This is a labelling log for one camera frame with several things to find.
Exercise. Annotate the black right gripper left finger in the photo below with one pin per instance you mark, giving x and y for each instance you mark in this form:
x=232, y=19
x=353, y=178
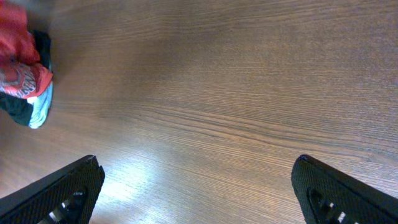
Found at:
x=67, y=195

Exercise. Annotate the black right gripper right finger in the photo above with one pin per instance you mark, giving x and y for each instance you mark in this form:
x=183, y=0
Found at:
x=327, y=195

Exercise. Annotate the navy blue garment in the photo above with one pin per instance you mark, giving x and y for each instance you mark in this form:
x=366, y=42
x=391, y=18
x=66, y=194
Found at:
x=33, y=112

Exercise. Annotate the red printed t-shirt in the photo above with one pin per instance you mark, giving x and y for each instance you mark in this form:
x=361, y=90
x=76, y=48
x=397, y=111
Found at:
x=22, y=75

